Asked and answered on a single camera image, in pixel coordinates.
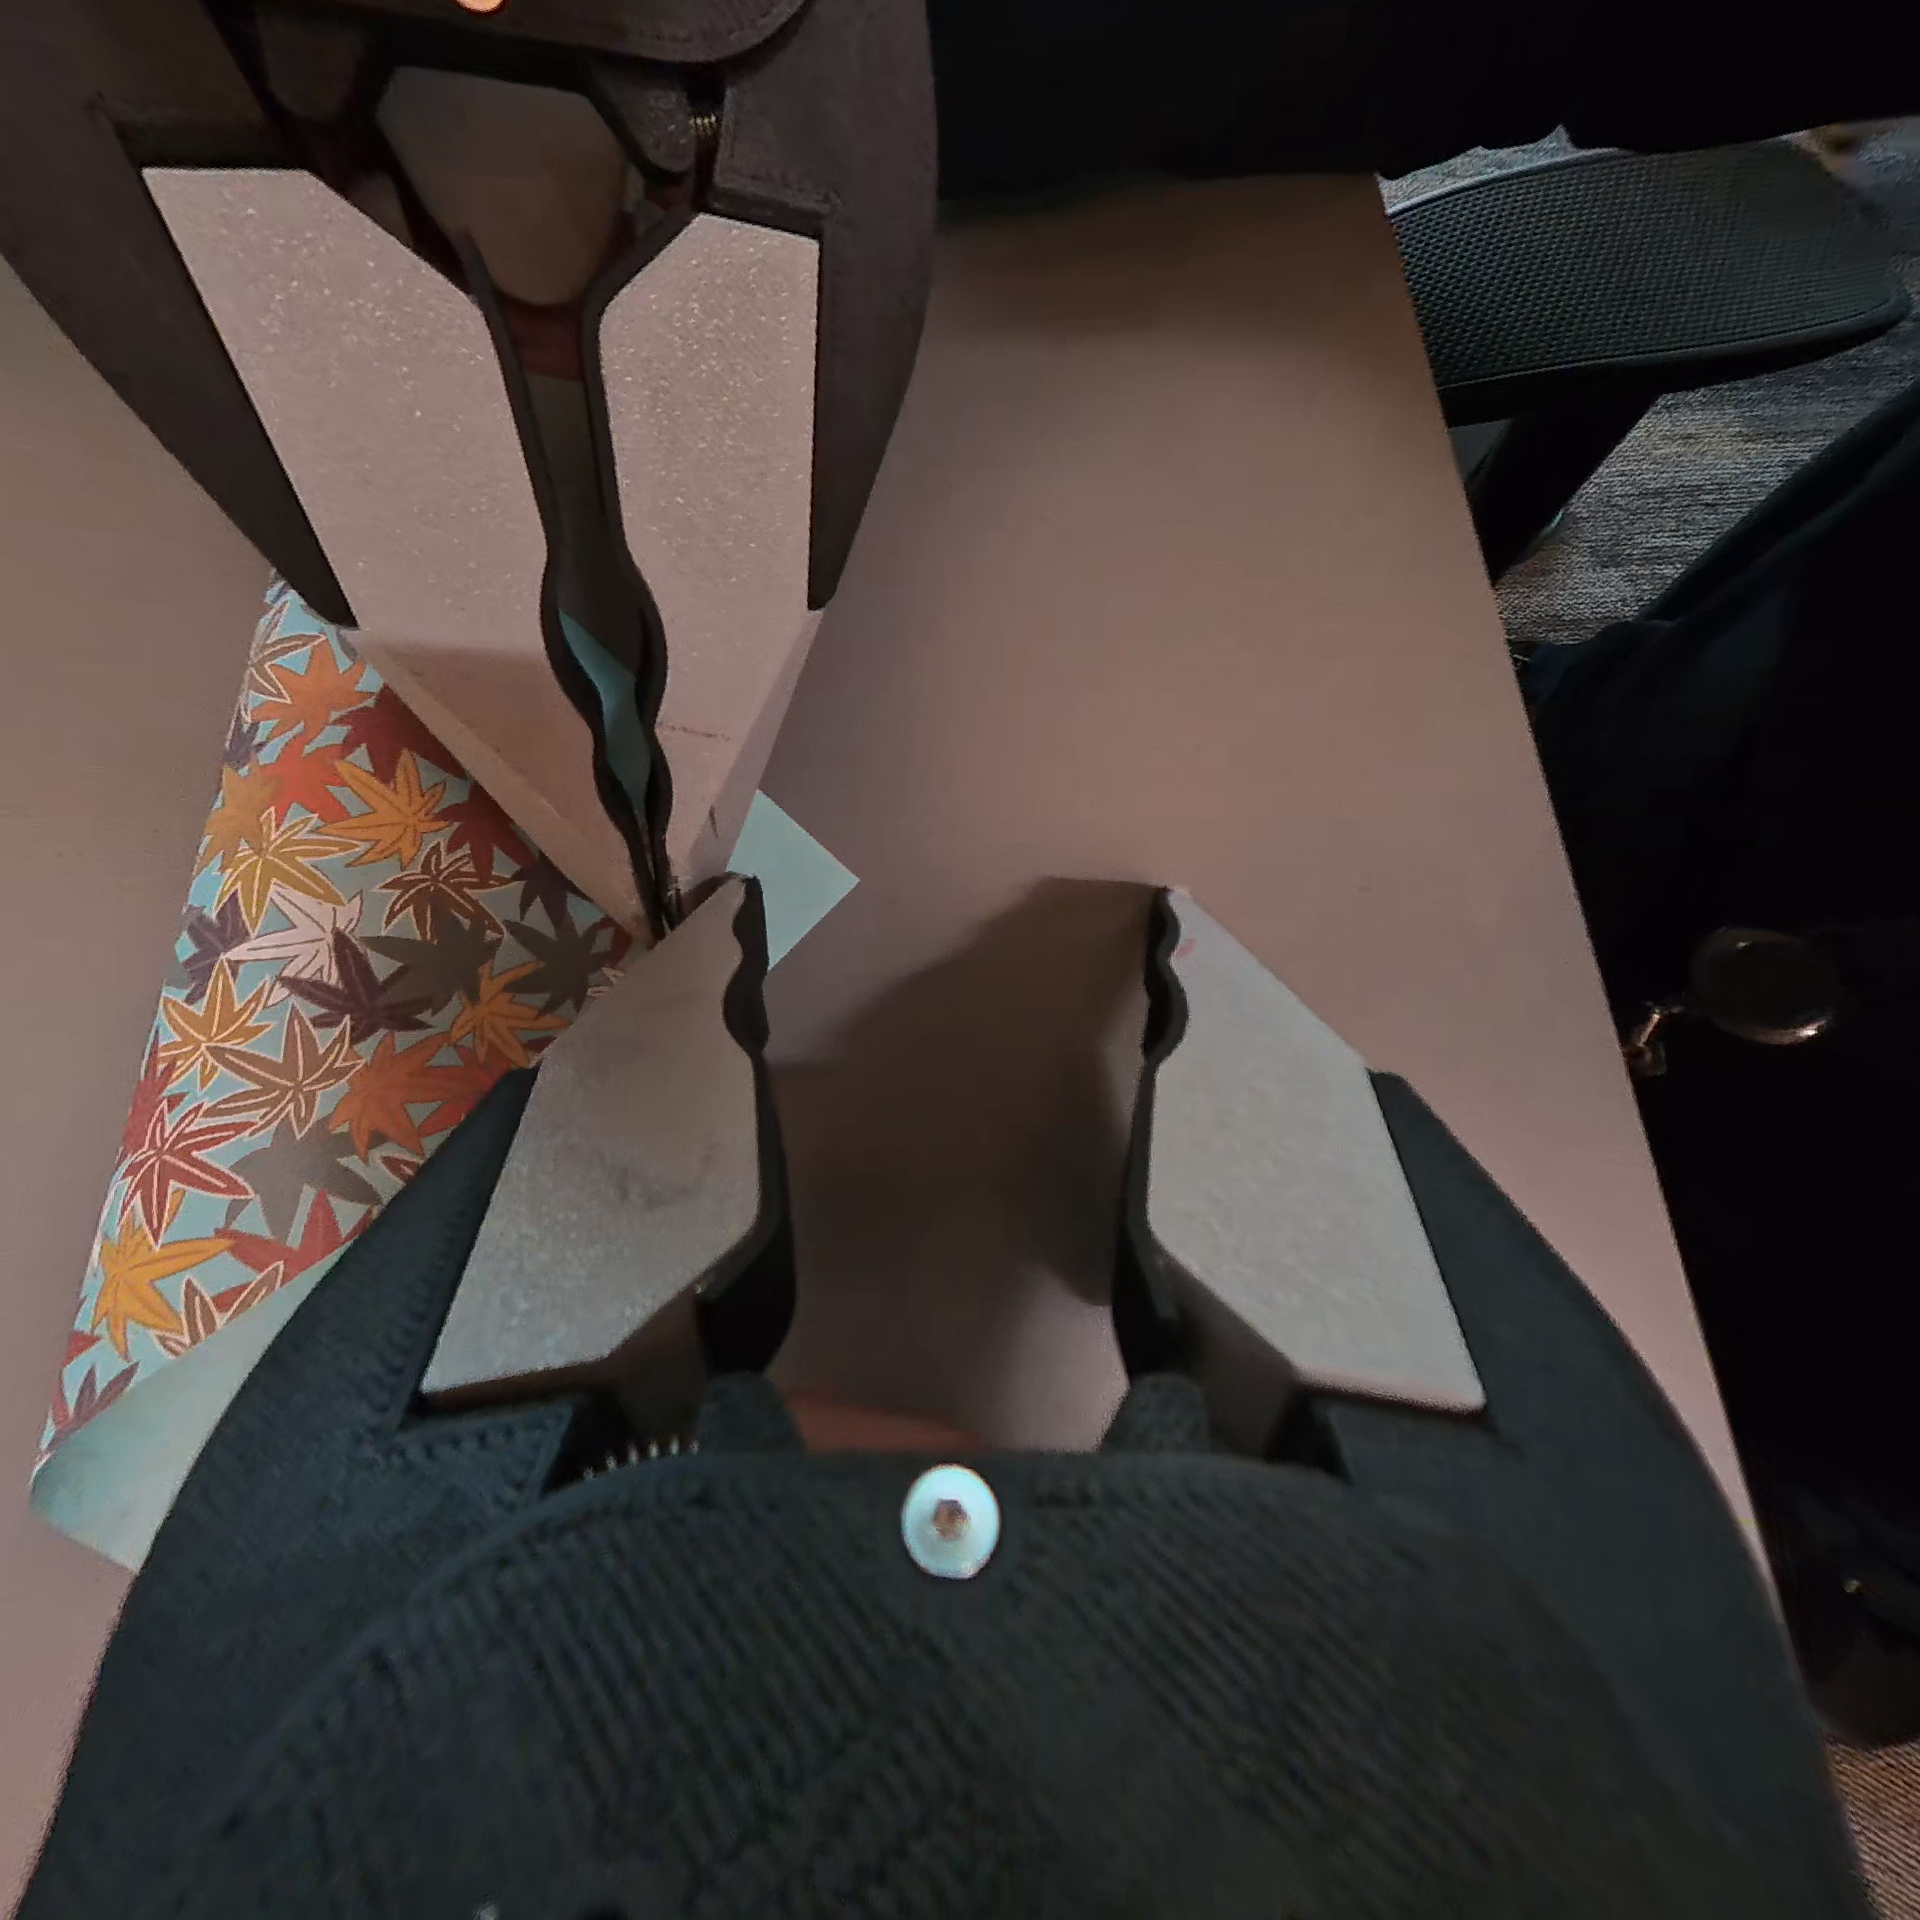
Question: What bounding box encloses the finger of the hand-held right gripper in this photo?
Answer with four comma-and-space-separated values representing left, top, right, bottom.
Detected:
141, 163, 664, 938
575, 201, 829, 903

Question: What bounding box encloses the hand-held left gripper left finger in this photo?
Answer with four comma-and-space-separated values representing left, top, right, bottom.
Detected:
423, 873, 797, 1396

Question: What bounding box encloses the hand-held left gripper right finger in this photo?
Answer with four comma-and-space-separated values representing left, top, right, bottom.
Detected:
1112, 884, 1488, 1443

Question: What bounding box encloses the leaf-patterned origami paper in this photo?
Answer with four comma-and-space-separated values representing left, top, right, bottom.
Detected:
30, 577, 860, 1568

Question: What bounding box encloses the person's right hand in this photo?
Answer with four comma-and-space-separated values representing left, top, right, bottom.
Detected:
375, 76, 636, 305

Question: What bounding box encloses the black mesh office chair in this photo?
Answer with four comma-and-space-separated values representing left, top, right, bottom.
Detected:
1381, 135, 1920, 588

